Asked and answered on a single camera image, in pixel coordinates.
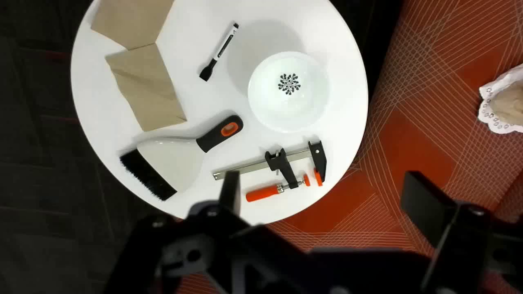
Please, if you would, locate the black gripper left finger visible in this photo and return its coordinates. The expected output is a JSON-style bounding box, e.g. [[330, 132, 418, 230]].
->
[[218, 171, 240, 212]]

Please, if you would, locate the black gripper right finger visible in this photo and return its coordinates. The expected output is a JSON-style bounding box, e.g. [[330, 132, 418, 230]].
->
[[400, 171, 457, 248]]

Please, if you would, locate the black and white marker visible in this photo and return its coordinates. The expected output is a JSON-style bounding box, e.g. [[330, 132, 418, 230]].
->
[[199, 22, 240, 81]]

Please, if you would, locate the white bowl with snowflake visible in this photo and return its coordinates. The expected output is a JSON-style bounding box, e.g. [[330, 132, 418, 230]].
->
[[246, 50, 328, 132]]

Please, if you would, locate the white brush with black bristles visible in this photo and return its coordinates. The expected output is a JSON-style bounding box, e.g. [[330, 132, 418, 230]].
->
[[119, 114, 243, 201]]

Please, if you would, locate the round white table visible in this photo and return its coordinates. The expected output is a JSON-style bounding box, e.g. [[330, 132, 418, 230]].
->
[[70, 0, 367, 223]]

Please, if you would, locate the white lace cloth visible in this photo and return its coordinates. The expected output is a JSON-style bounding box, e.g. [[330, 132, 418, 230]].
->
[[477, 63, 523, 134]]

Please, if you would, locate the orange patterned sofa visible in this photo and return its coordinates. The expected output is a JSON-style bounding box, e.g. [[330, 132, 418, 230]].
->
[[269, 0, 523, 254]]

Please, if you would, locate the lower brown paper napkin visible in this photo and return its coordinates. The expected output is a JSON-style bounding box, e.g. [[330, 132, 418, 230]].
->
[[106, 44, 186, 130]]

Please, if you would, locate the brown paper napkin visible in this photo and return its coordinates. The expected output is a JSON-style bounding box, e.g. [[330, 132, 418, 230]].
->
[[91, 0, 174, 49], [106, 44, 186, 130]]

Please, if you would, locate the upper brown paper napkin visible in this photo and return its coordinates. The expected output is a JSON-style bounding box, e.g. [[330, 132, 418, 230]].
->
[[91, 0, 174, 49]]

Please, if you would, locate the bar clamp with orange handle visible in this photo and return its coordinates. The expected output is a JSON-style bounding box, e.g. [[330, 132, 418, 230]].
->
[[212, 140, 326, 202]]

